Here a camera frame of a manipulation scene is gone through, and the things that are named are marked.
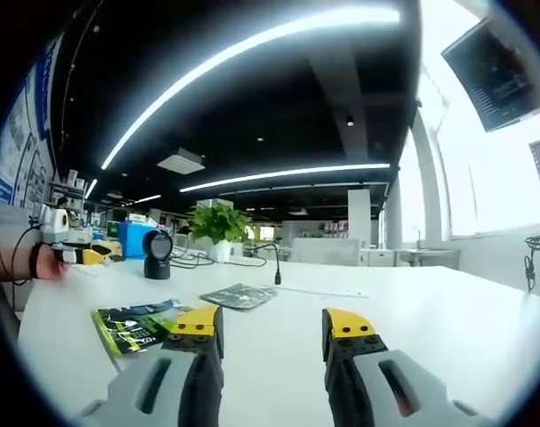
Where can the dark hanging monitor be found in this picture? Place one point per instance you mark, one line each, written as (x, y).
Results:
(496, 75)

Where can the black ceiling spot lamp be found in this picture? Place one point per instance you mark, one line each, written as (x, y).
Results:
(350, 121)

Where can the long curved ceiling light strip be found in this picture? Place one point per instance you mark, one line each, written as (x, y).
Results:
(274, 35)

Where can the straight ceiling light strip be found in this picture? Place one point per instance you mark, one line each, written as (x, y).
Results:
(287, 173)

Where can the ceiling air conditioner panel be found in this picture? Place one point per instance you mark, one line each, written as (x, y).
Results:
(180, 161)

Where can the person's left hand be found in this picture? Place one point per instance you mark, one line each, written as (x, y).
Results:
(49, 267)

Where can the wall shelf with boxes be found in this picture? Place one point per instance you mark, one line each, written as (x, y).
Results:
(74, 187)

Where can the blue white wall poster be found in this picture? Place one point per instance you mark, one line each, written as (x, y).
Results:
(16, 133)

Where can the black barcode scanner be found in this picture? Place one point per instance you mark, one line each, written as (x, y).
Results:
(158, 267)

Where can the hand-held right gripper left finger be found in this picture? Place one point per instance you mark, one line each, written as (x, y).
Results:
(203, 387)

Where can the distant display shelf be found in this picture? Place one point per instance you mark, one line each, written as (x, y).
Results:
(335, 228)

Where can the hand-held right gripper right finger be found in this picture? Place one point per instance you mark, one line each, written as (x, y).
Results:
(345, 382)

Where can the blue plastic bin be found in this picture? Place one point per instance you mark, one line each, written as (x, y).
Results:
(131, 240)

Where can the silver foil snack packet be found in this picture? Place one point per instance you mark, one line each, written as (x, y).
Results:
(238, 297)

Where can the white table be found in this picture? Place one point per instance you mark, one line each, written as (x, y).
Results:
(407, 320)

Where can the white low cabinet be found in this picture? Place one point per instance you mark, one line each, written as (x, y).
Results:
(378, 257)

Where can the potted green plant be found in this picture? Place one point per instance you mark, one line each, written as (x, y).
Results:
(218, 222)

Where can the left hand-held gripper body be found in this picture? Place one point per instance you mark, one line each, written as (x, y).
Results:
(56, 227)

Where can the white partition screen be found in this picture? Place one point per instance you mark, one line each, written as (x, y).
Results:
(325, 251)

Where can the steel sink with faucet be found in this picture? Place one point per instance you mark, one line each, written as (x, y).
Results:
(429, 253)

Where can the short ceiling light strip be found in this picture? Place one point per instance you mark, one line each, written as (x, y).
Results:
(147, 198)
(91, 187)

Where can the green box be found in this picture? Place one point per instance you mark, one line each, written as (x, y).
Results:
(113, 229)

